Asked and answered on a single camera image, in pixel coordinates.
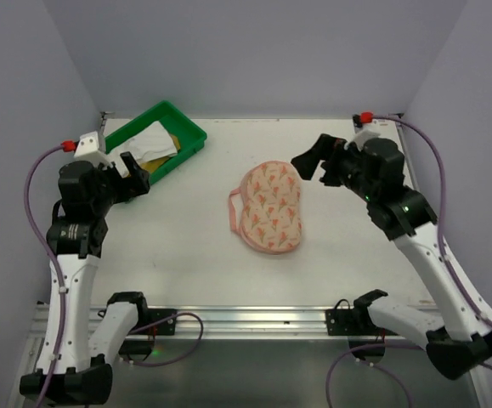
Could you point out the carrot print laundry bag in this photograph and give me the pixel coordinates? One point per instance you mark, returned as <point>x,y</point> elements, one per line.
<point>264,210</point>

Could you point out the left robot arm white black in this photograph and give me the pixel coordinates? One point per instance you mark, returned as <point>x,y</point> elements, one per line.
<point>74,367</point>

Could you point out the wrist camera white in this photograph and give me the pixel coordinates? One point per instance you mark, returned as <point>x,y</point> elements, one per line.
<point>88,151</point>
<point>365,129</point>

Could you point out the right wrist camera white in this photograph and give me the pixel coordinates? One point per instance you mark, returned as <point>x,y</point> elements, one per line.
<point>365,129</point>

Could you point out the yellow bra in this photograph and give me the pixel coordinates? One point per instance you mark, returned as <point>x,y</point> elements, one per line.
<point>153,165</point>

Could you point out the green plastic tray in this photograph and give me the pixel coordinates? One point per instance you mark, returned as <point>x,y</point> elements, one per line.
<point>190,136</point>

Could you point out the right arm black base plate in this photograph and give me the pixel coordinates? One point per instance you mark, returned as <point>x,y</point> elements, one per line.
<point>343,321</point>

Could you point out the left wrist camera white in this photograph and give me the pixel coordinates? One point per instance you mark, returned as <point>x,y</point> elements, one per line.
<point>88,151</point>

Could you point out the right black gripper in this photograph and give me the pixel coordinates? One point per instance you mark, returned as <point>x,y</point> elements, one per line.
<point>328,161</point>

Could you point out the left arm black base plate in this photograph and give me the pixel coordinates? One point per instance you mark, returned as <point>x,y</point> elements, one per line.
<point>156,323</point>

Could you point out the white bra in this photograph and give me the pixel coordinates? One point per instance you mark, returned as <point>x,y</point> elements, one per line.
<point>152,143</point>

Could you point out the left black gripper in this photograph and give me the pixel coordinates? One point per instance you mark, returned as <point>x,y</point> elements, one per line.
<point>127,183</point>

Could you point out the aluminium mounting rail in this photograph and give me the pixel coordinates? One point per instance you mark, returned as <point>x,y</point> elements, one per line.
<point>259,323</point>

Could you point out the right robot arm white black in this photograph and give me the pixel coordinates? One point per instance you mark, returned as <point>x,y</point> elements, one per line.
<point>457,340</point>

